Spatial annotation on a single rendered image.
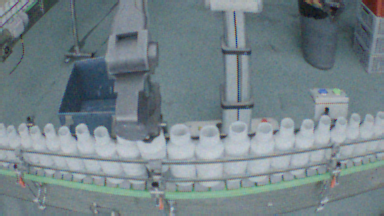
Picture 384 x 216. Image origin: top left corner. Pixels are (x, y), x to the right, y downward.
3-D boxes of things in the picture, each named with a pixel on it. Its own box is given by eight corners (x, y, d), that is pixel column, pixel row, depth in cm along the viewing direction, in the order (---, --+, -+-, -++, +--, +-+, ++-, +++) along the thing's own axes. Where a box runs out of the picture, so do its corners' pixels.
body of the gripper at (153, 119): (124, 136, 77) (116, 115, 71) (127, 89, 83) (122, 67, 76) (158, 137, 77) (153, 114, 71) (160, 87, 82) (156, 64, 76)
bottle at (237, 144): (238, 186, 97) (243, 141, 86) (217, 178, 100) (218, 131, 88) (250, 170, 101) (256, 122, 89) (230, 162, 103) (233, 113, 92)
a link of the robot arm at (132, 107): (157, 36, 64) (107, 43, 65) (151, 99, 58) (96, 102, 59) (163, 80, 75) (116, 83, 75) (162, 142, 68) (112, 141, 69)
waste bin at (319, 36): (304, 73, 287) (304, 6, 244) (291, 41, 320) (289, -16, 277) (343, 75, 286) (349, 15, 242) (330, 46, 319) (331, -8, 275)
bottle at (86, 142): (107, 165, 104) (92, 120, 92) (105, 181, 99) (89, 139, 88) (89, 162, 104) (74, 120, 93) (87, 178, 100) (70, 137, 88)
